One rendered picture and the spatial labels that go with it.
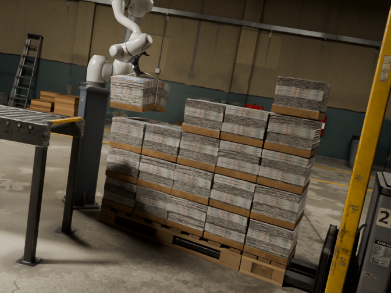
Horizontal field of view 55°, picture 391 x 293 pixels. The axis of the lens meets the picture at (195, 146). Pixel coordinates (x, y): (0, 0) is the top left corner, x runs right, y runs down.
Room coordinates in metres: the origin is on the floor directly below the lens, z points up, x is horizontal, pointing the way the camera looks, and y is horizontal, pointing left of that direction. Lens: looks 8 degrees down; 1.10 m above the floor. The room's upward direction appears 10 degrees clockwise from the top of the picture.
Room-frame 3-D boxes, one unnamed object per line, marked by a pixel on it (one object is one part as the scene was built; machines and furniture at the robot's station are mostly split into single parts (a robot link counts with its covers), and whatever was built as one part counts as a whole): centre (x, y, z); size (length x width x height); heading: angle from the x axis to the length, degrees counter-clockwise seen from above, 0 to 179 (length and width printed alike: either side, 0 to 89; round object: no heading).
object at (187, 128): (2.68, -0.09, 0.86); 0.38 x 0.29 x 0.04; 156
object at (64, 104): (8.80, 3.32, 0.28); 1.20 x 0.83 x 0.57; 87
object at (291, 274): (2.41, -0.41, 0.05); 1.05 x 0.10 x 0.04; 67
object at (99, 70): (3.12, 0.89, 1.17); 0.18 x 0.16 x 0.22; 117
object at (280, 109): (2.45, -0.62, 0.63); 0.38 x 0.29 x 0.97; 157
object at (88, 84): (3.10, 0.92, 1.03); 0.22 x 0.18 x 0.06; 123
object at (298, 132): (2.45, -0.63, 0.65); 0.39 x 0.30 x 1.29; 157
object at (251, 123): (2.56, -0.35, 0.95); 0.38 x 0.29 x 0.23; 157
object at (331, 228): (2.31, -0.95, 0.20); 0.62 x 0.05 x 0.30; 157
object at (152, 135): (2.73, 0.04, 0.42); 1.17 x 0.39 x 0.83; 67
